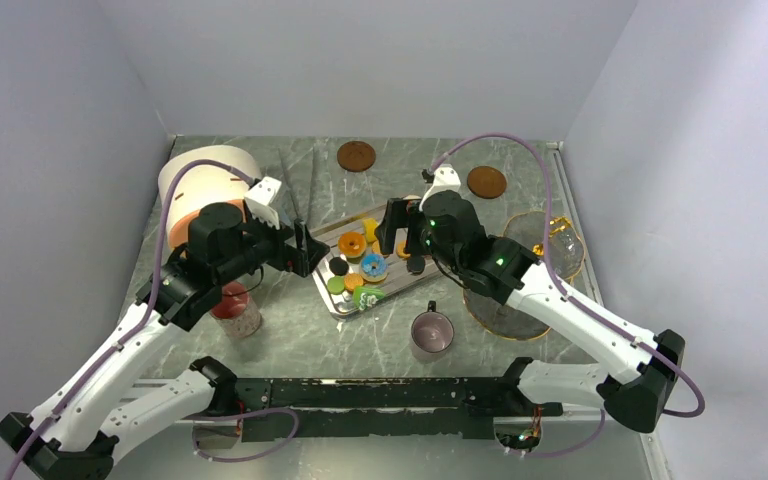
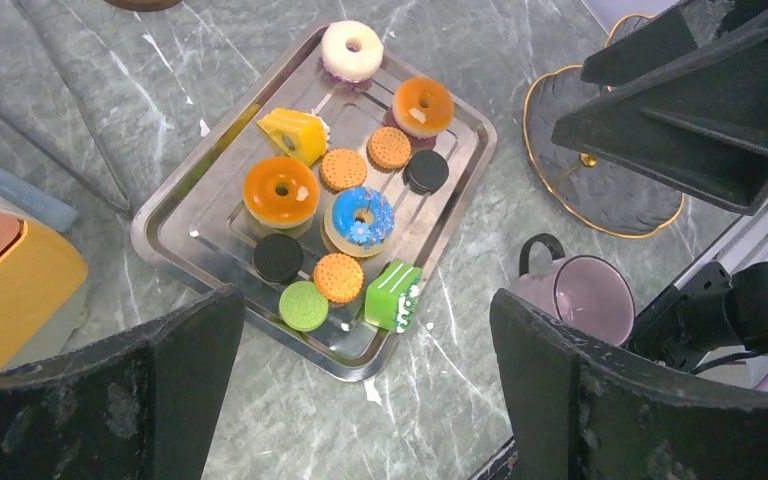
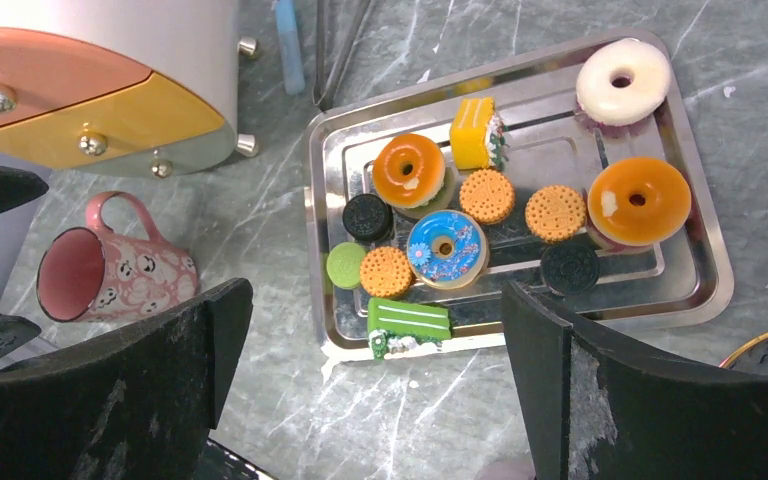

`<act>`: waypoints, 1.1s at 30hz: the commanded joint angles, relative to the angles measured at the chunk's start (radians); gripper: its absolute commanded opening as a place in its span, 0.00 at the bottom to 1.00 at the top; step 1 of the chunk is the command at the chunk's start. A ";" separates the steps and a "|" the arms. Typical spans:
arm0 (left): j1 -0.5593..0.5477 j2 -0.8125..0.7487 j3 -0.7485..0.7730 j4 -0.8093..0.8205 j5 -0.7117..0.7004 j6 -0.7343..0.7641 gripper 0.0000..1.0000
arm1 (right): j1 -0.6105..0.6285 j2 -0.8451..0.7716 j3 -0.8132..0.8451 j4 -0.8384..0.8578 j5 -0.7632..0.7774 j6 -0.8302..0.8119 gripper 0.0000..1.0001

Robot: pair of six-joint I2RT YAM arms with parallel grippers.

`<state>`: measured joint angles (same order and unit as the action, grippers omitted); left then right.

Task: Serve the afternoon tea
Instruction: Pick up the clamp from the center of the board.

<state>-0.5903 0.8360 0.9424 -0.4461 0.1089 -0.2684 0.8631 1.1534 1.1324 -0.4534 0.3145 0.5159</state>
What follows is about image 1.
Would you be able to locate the green cake slice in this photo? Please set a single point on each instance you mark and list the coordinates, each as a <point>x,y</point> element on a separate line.
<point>366,297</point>

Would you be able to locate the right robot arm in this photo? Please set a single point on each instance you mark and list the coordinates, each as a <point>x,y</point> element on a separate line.
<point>634,370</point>

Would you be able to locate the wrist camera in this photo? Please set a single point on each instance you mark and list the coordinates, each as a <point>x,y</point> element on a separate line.
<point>262,200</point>
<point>444,178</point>

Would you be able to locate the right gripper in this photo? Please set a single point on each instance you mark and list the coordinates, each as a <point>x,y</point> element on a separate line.
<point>400,213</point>

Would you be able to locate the brown coaster right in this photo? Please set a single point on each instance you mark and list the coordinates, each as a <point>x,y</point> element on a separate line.
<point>486,182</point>

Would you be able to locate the brown coaster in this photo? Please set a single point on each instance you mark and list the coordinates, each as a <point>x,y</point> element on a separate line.
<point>486,182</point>
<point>356,156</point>

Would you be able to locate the black cookie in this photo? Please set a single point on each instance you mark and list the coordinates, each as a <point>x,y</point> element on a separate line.
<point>415,265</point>
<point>338,266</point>

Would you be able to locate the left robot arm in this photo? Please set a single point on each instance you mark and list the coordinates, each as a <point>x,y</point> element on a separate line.
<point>83,430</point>

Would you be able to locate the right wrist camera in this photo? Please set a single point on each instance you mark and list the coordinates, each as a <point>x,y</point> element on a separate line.
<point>444,178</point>

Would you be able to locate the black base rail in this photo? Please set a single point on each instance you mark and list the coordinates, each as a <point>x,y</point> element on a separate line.
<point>338,408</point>

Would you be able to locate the orange biscuit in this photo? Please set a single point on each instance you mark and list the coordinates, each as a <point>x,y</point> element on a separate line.
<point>401,250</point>
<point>376,248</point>
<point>352,281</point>

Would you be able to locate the black cookie left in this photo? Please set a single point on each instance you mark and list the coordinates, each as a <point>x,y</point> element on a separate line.
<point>338,266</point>

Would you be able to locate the orange biscuit right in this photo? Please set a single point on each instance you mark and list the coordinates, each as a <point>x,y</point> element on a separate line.
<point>401,250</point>

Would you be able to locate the orange donut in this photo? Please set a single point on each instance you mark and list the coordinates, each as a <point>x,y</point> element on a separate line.
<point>352,245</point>

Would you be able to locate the orange biscuit front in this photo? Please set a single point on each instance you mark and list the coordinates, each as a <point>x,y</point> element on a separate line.
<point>352,281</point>

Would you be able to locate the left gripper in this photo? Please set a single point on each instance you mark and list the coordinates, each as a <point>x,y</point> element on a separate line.
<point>288,257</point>

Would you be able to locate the cream bread box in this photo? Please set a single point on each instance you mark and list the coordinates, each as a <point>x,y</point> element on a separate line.
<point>202,185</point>

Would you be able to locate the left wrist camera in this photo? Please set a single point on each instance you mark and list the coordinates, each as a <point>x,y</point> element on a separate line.
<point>262,200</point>

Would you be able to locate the black cookie right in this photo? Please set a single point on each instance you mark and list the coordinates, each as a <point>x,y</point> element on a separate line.
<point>415,265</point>

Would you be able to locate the small glass plate gold rim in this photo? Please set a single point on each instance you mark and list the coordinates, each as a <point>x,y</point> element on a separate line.
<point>567,249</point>

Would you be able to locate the brown coaster far left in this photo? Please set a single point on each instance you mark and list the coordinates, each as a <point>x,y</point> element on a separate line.
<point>356,156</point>

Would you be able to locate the yellow cake piece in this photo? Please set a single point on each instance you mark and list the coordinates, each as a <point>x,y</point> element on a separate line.
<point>370,225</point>

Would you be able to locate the blue sprinkled donut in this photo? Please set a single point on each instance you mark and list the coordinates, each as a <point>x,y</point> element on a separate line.
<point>373,268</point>

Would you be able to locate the orange biscuit middle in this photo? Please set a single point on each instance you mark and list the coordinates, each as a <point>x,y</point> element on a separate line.
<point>376,248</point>

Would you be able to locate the steel tray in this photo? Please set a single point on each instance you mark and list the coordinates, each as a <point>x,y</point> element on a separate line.
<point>399,279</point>

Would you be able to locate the purple mug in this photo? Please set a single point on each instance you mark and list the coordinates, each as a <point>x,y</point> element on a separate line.
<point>431,334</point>

